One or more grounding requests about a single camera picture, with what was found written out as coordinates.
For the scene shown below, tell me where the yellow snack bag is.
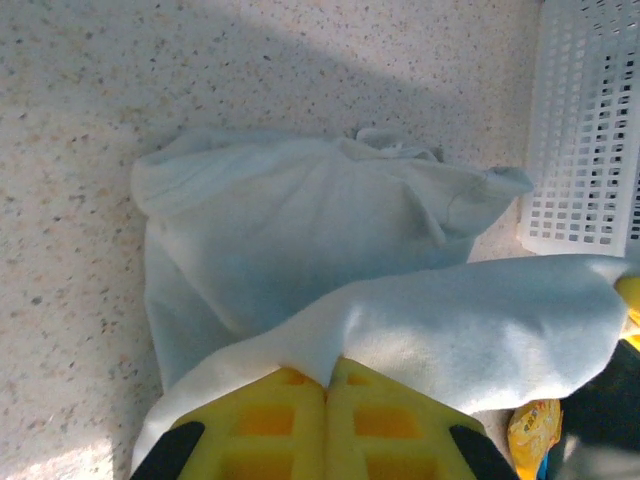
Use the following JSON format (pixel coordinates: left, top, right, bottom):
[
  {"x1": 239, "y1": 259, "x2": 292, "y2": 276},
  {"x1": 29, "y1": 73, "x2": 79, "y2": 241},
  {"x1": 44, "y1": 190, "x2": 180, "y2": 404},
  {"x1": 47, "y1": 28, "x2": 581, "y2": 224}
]
[{"x1": 507, "y1": 397, "x2": 564, "y2": 480}]

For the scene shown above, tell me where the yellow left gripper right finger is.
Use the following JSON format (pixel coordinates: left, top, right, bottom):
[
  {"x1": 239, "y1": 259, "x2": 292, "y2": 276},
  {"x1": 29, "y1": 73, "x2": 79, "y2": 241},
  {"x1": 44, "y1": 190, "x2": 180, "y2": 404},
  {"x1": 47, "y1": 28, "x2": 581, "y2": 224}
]
[{"x1": 326, "y1": 357, "x2": 521, "y2": 480}]

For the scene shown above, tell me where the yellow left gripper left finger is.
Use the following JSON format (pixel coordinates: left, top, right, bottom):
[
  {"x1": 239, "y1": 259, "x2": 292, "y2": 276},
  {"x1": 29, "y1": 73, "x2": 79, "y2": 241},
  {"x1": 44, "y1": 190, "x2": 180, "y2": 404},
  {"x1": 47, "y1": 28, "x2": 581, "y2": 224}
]
[{"x1": 130, "y1": 367, "x2": 330, "y2": 480}]

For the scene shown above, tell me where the white perforated plastic basket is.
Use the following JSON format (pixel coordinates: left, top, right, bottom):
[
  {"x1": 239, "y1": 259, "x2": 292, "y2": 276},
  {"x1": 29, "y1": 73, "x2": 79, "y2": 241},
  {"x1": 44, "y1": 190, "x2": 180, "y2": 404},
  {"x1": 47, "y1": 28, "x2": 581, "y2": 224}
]
[{"x1": 519, "y1": 0, "x2": 640, "y2": 259}]

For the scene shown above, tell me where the white t-shirt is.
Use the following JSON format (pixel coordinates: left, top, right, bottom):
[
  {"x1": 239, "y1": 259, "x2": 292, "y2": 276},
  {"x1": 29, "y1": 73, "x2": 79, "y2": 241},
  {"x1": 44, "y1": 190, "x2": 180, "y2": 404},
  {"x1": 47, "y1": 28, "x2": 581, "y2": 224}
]
[{"x1": 129, "y1": 127, "x2": 632, "y2": 480}]

